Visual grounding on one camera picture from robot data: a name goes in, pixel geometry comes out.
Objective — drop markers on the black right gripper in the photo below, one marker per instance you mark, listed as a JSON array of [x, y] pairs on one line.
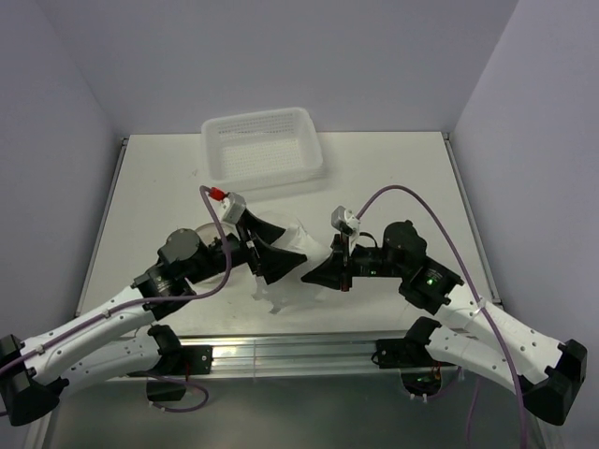
[[338, 270]]

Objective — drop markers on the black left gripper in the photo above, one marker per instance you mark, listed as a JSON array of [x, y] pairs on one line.
[[270, 261]]

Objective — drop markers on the white bra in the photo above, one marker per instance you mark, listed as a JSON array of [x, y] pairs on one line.
[[291, 293]]

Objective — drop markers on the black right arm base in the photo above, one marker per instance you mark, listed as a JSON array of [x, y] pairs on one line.
[[421, 375]]

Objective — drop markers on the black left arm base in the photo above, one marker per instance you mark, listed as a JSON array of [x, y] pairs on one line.
[[190, 360]]

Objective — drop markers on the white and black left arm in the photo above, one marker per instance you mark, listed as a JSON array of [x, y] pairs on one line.
[[124, 335]]

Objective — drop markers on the white perforated plastic basket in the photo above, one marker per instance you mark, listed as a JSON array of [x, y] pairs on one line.
[[260, 150]]

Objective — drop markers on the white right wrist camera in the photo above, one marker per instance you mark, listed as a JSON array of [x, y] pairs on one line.
[[345, 221]]

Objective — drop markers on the aluminium rail frame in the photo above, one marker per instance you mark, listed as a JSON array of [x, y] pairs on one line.
[[383, 177]]

